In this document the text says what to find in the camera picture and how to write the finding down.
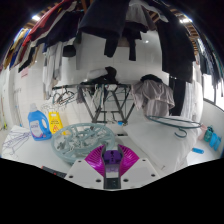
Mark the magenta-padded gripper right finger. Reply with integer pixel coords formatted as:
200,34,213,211
112,143,161,191

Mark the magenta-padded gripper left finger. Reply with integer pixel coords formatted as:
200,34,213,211
64,143,114,191

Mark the purple charger block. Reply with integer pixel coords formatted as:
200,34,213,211
102,149,123,178

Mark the round teal peg hanger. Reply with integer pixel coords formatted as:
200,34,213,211
50,122,116,164

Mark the white pillow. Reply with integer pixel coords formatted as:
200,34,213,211
123,114,202,171

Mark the yellow caution sign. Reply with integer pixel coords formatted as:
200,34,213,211
47,110,64,135

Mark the black folding drying rack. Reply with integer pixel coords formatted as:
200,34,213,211
51,83,138,126

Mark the teal hoop hanger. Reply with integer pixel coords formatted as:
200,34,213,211
145,114,203,139

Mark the blue detergent bottle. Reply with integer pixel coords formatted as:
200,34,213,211
27,103,53,142

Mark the grey garment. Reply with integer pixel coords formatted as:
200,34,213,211
131,79,176,118

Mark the bunch of clothes hangers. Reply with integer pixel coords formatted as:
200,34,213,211
41,88,77,113

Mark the pink bucket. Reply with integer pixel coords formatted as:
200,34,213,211
199,123,208,141

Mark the blue plastic basket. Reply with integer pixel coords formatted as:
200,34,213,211
214,136,223,152
211,132,220,148

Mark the white crumpled cloth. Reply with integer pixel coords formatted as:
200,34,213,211
87,68,109,81

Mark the black crumpled cloth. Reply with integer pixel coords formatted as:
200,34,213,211
104,66,118,83

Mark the row of hanging clothes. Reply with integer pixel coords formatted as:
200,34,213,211
0,0,224,108

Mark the blue-handled brush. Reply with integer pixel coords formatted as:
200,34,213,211
191,147,205,155

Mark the pile of wire hangers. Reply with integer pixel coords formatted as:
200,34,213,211
1,129,33,159

